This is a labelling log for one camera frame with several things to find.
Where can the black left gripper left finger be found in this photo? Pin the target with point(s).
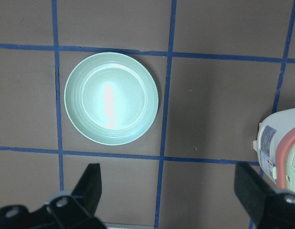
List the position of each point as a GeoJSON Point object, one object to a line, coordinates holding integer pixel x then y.
{"type": "Point", "coordinates": [77, 209]}

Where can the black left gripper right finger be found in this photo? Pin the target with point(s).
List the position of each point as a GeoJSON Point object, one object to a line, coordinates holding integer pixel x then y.
{"type": "Point", "coordinates": [268, 208]}

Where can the white rice cooker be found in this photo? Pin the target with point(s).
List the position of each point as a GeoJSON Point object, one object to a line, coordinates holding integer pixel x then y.
{"type": "Point", "coordinates": [275, 147]}

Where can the light green plate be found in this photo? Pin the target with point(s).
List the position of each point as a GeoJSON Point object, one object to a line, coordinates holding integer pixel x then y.
{"type": "Point", "coordinates": [111, 98]}

